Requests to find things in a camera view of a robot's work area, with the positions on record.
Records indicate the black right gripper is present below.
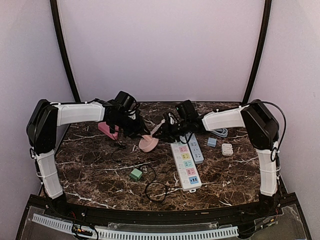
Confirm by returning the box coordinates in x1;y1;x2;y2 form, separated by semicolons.
152;118;190;143

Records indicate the black frame post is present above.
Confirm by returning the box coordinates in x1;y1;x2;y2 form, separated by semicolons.
242;0;272;105
49;0;81;103

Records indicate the white slotted cable duct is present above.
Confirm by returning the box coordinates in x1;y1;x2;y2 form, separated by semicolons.
31;213;239;240

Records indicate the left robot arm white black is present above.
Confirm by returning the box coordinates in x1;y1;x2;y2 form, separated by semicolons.
26;98;150;199

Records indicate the white multicolour power strip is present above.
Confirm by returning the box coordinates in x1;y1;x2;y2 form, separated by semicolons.
170;141;202;193

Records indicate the thin black cable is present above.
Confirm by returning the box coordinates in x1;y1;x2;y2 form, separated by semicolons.
109;136;169;203

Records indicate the grey-blue power strip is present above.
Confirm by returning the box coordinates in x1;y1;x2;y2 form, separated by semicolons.
186;127;229;165

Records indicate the black plug adapter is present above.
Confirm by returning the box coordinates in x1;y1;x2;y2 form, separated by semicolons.
109;125;119;135

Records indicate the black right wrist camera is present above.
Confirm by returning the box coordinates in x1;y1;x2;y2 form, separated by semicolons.
175;99;199;121

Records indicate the white cube charger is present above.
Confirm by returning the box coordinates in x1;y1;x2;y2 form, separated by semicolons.
221;143;234;156

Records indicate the black right frame post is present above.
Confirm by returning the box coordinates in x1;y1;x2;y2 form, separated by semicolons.
242;0;272;105

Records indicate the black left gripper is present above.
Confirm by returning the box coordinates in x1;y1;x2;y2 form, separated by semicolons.
111;112;151;139

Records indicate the green plug adapter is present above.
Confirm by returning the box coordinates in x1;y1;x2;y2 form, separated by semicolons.
129;168;143;182

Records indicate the black left frame post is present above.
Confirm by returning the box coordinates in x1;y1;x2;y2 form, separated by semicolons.
49;0;81;103

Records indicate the pink round power socket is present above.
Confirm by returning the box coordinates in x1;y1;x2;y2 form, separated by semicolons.
138;135;159;153

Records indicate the black front table rail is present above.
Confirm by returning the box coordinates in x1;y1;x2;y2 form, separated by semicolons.
21;192;306;226

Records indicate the pink triangular power socket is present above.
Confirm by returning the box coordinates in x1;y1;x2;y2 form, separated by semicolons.
98;122;119;140

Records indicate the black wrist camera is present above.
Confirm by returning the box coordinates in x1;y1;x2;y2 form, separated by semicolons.
175;99;199;121
114;91;137;112

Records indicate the grey-blue charger block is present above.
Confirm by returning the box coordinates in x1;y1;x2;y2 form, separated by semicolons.
207;137;217;148

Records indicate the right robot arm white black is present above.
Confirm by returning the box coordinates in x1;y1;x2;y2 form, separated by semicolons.
155;99;284;197

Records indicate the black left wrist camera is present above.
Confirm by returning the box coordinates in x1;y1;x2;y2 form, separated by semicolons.
114;91;137;112

